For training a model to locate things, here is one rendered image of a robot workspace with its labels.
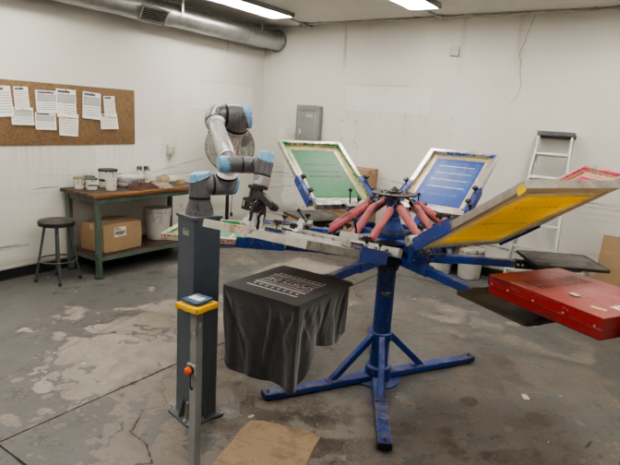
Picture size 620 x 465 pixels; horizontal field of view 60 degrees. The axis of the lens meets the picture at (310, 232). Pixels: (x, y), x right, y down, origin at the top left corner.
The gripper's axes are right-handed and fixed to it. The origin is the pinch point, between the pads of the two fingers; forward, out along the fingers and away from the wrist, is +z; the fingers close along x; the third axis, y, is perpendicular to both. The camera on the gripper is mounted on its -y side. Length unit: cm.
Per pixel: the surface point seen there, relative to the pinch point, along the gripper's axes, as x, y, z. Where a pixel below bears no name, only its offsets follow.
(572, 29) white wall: -411, -34, -274
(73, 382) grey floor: -38, 148, 120
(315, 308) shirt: -27.2, -22.3, 28.9
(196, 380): 5, 10, 69
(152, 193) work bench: -213, 317, -14
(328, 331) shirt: -46, -22, 40
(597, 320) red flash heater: -40, -133, 6
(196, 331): 11.6, 9.8, 47.1
